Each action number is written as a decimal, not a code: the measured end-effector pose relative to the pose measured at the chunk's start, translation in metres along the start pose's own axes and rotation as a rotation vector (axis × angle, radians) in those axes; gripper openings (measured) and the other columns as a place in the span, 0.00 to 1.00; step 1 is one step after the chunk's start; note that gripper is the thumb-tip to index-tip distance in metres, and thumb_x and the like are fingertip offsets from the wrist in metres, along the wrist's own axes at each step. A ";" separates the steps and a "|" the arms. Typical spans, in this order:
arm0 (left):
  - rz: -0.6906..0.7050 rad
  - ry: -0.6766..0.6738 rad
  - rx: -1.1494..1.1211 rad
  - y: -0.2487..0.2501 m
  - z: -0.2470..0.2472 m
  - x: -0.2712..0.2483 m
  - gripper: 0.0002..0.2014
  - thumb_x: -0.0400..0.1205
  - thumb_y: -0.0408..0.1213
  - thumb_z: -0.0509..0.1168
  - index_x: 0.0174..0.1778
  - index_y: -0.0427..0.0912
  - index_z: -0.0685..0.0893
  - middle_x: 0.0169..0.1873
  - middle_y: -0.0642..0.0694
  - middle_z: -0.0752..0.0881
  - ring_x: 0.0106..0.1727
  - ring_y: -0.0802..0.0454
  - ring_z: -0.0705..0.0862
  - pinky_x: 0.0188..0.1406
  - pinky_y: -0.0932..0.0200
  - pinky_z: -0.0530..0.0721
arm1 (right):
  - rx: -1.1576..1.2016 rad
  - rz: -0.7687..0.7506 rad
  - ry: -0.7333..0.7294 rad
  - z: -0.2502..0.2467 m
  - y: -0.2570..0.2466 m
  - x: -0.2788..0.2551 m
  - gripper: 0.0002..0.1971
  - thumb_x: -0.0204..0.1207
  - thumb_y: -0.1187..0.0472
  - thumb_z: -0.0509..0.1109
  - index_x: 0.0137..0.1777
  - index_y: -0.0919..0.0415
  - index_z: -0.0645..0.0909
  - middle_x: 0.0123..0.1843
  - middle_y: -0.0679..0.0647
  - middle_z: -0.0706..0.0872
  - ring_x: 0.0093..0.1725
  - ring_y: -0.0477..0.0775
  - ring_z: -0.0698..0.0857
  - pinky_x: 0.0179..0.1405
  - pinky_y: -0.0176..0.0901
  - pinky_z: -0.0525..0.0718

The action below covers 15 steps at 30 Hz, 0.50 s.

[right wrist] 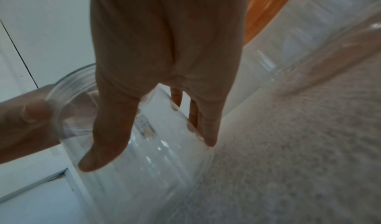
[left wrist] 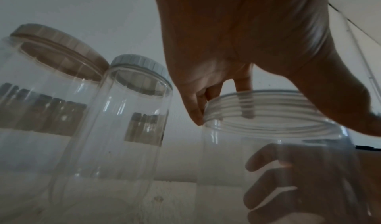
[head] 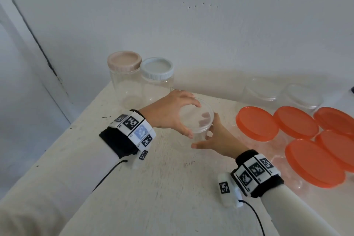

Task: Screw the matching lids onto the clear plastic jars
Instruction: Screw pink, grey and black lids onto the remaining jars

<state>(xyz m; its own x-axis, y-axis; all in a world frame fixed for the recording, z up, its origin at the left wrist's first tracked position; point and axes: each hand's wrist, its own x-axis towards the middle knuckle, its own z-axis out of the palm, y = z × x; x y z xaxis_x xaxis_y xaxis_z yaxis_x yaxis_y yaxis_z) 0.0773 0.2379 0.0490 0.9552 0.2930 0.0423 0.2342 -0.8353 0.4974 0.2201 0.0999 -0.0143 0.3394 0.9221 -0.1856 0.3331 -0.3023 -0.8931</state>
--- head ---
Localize right wristband with marker tiles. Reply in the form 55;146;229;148
231;150;285;198

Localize left wristband with marker tiles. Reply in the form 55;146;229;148
99;110;157;159

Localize person's left hand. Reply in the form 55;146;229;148
138;89;202;138

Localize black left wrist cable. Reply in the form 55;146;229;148
91;159;128;192

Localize clear jar with white lid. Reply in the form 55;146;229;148
140;57;175;105

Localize white left wrist camera module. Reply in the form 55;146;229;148
131;150;149;169

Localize white right wrist camera module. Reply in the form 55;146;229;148
217;172;243;209

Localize clear jar with pink lid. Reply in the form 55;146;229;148
107;51;143;109

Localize person's right hand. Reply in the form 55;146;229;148
191;113;251;159

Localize wristband with marker tiles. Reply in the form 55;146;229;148
99;110;157;159
231;150;285;198

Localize clear round lid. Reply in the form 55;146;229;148
179;98;215;134

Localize person's right forearm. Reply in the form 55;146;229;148
260;182;341;236

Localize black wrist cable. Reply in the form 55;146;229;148
239;200;266;236
91;159;128;192

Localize person's left forearm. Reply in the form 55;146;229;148
0;133;133;236

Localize clear jar with orange lid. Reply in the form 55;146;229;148
315;130;354;174
273;106;320;145
277;139;346;197
236;106;280;152
314;107;354;137

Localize small clear plastic jar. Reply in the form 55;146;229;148
190;122;215;145

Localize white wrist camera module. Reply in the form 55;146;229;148
131;150;149;169
217;172;243;209

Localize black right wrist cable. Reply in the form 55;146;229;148
239;200;266;236

